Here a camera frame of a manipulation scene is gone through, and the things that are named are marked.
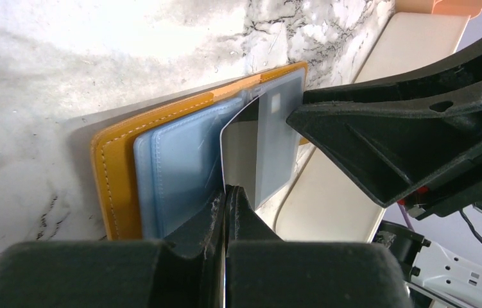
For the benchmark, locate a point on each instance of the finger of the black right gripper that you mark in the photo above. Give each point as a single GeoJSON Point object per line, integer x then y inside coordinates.
{"type": "Point", "coordinates": [454, 72]}
{"type": "Point", "coordinates": [420, 140]}

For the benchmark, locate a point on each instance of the white plastic tray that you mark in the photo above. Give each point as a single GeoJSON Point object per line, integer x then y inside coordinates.
{"type": "Point", "coordinates": [333, 200]}

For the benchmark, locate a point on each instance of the peach desk organizer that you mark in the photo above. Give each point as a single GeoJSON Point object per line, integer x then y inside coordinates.
{"type": "Point", "coordinates": [470, 8]}

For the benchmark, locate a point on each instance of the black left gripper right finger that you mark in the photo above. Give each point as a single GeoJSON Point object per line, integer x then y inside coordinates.
{"type": "Point", "coordinates": [262, 270]}

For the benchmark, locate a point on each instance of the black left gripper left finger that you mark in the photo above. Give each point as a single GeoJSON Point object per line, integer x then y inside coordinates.
{"type": "Point", "coordinates": [184, 269]}

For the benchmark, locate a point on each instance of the yellow leather card holder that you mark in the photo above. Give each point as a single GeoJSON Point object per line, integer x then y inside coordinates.
{"type": "Point", "coordinates": [111, 149]}

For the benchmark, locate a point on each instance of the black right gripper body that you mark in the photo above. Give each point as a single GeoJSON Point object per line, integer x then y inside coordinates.
{"type": "Point", "coordinates": [461, 188]}

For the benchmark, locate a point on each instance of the black credit card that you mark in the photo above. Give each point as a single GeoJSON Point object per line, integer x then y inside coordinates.
{"type": "Point", "coordinates": [277, 142]}
{"type": "Point", "coordinates": [238, 141]}

